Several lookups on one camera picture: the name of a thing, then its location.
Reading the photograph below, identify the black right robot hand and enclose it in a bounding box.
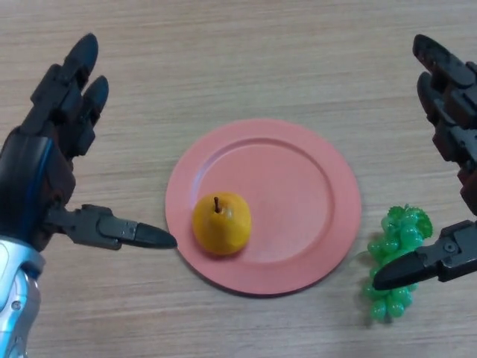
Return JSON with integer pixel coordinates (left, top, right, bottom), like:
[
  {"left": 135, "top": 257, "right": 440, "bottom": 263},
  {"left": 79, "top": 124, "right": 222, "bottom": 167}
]
[{"left": 372, "top": 34, "right": 477, "bottom": 292}]

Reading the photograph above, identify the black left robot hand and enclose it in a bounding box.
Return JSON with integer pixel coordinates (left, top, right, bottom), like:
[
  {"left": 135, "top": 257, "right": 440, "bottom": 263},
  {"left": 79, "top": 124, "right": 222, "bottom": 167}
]
[{"left": 0, "top": 34, "right": 178, "bottom": 253}]

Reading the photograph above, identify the yellow pear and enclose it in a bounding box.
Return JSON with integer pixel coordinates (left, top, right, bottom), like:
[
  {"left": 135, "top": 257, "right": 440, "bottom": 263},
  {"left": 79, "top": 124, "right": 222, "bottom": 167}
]
[{"left": 192, "top": 192, "right": 253, "bottom": 257}]

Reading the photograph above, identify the pink round plate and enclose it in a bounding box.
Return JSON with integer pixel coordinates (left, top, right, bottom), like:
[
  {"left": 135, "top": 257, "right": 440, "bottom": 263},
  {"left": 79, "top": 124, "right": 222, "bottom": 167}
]
[{"left": 165, "top": 119, "right": 362, "bottom": 298}]

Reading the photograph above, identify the green grape bunch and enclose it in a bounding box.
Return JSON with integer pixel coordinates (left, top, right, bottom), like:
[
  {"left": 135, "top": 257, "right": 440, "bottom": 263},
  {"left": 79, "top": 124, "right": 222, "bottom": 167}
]
[{"left": 363, "top": 204, "right": 434, "bottom": 324}]

